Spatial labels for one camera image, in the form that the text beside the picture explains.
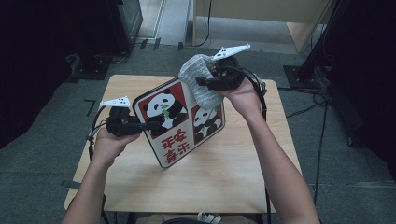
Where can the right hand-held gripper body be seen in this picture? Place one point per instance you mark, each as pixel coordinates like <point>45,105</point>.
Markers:
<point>229,77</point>

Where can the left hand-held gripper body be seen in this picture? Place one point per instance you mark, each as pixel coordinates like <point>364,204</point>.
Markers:
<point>121,126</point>

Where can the grey striped cloth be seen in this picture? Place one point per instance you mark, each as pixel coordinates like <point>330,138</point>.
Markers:
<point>199,74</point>

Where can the panda print board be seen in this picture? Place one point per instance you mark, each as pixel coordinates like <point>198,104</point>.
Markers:
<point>177,137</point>

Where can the person's left hand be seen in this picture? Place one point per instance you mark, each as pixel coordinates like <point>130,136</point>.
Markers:
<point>109,146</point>

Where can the person's right hand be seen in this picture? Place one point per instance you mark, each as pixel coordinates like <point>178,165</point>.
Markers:
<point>246,99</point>

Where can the black angled floor tape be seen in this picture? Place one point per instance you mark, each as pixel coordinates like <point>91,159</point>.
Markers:
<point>90,107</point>

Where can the black metal stand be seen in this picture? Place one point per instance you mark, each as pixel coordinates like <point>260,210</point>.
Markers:
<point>303,77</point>

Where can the beige wooden furniture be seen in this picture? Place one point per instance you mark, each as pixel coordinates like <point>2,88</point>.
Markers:
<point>264,9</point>

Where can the black table leg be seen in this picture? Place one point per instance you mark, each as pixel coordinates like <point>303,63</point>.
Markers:
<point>131,218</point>
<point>259,218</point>

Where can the dark cabinet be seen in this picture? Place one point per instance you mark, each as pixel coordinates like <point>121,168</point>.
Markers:
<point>132,18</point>

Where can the person's black shirt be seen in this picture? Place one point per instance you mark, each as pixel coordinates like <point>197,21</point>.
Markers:
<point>180,221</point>

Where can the dark curtain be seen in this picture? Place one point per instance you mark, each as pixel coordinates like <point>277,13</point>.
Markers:
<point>31,62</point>
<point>373,77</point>

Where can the black stand base plate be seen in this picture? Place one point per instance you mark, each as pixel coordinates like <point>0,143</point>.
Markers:
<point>90,73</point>

